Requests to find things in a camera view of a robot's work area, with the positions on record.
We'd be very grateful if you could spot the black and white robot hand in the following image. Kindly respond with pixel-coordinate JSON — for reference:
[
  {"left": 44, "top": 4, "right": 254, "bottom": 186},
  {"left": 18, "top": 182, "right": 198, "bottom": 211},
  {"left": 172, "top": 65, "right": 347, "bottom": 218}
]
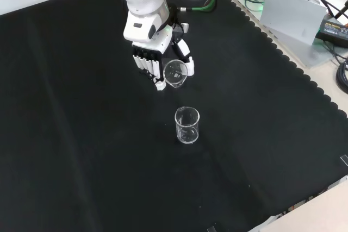
[{"left": 131, "top": 22, "right": 195, "bottom": 91}]

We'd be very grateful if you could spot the clear glass beaker with spout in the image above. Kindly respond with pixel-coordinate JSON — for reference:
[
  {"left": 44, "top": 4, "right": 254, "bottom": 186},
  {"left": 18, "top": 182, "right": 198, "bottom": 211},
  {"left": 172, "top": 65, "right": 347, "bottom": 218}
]
[{"left": 163, "top": 59, "right": 189, "bottom": 89}]

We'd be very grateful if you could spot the black scalloped bench cloth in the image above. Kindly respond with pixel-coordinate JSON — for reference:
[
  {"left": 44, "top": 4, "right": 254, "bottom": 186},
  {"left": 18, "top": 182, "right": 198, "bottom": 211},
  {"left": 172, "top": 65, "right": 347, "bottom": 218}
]
[{"left": 0, "top": 0, "right": 348, "bottom": 232}]

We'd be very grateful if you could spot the black power adapter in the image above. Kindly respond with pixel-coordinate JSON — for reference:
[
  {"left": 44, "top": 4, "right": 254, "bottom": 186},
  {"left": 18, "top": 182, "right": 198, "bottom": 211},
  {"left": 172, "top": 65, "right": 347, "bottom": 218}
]
[{"left": 315, "top": 17, "right": 348, "bottom": 41}]

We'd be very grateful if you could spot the grey metal base plate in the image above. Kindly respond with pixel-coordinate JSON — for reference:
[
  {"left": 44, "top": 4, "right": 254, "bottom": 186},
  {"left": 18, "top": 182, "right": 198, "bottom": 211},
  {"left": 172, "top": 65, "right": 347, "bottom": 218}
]
[{"left": 230, "top": 0, "right": 348, "bottom": 70}]

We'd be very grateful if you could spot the black cable bundle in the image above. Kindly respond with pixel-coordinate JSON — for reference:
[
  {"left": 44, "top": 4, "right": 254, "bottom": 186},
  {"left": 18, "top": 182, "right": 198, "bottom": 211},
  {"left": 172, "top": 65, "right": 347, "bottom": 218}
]
[{"left": 335, "top": 60, "right": 348, "bottom": 94}]

